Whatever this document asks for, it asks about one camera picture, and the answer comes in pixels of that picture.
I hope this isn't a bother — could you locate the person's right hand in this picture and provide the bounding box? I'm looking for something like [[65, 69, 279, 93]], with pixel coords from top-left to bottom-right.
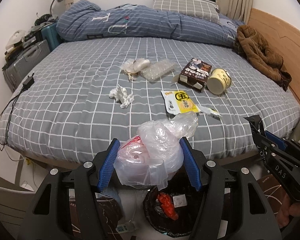
[[276, 194, 300, 228]]

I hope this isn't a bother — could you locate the wooden headboard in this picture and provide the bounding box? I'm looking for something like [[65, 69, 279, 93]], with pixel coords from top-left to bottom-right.
[[248, 8, 300, 103]]

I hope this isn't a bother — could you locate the torn silver wrapper piece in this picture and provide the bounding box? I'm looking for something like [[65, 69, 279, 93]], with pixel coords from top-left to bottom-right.
[[197, 106, 221, 119]]

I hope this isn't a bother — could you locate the brown patterned right trouser leg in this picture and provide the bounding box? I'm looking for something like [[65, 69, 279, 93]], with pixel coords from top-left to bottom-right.
[[257, 174, 286, 215]]

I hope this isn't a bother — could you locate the teal suitcase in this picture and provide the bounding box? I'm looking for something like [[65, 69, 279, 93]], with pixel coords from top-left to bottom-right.
[[41, 22, 63, 51]]

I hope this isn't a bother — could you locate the clear bubble wrap sheet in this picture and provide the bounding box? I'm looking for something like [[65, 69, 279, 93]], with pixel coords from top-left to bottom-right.
[[140, 59, 176, 82]]

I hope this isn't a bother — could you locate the black charger cable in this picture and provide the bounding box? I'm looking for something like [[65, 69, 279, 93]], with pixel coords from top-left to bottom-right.
[[0, 88, 26, 152]]

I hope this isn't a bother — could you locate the clear plastic bag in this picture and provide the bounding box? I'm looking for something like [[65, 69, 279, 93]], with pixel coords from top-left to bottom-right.
[[114, 112, 198, 190]]

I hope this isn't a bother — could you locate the grey checked bed sheet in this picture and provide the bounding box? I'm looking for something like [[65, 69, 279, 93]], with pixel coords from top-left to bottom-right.
[[0, 37, 300, 162]]

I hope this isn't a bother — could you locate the red plastic bag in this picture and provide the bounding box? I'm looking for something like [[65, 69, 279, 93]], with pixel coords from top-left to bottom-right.
[[157, 192, 179, 220]]

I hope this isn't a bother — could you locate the white tissue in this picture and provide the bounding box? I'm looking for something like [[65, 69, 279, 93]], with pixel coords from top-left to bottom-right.
[[109, 85, 134, 108]]

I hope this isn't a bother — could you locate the brown fleece jacket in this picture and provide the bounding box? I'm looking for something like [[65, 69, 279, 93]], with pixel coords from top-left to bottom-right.
[[234, 25, 292, 90]]

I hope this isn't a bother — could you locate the brown patterned trouser leg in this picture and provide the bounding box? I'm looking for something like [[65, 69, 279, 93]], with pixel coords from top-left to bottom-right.
[[68, 195, 123, 240], [257, 174, 286, 215]]

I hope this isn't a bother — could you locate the brown patterned left trouser leg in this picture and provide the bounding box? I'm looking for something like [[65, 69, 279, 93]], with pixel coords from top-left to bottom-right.
[[68, 195, 123, 240]]

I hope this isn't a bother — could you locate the white device on suitcase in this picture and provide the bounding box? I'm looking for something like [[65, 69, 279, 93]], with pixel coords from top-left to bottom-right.
[[5, 30, 26, 51]]

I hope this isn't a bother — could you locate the black lined trash bin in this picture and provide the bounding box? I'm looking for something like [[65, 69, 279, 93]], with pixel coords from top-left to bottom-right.
[[142, 184, 208, 238]]

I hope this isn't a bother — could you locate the yellow paper cup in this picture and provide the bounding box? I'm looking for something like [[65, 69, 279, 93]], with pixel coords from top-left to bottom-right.
[[206, 68, 232, 95]]

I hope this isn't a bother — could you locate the white drawstring pouch bag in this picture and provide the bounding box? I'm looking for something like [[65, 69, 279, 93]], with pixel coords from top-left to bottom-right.
[[120, 58, 151, 82]]

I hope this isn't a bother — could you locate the grey hard suitcase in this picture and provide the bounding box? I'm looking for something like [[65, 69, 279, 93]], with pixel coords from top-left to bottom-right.
[[2, 40, 50, 92]]

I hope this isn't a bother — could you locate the black clutter on suitcase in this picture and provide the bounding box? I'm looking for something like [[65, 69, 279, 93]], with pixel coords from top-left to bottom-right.
[[34, 14, 58, 26]]

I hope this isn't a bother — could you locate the brown cookie box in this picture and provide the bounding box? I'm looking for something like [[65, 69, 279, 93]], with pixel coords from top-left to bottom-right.
[[172, 58, 212, 93]]

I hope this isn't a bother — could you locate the yellow rice cracker wrapper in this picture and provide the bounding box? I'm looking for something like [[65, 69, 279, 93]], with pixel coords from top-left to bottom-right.
[[161, 90, 200, 115]]

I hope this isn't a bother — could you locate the black power adapter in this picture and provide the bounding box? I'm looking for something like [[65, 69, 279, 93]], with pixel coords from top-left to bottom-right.
[[22, 73, 34, 92]]

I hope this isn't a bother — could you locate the small white box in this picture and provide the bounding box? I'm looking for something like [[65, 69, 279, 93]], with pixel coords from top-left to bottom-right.
[[172, 194, 187, 208]]

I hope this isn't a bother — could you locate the blue striped duvet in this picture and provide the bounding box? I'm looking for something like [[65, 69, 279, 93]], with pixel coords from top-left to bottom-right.
[[56, 0, 242, 47]]

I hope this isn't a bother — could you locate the grey checked pillow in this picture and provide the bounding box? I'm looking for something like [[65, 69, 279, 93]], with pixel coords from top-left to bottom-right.
[[153, 0, 219, 24]]

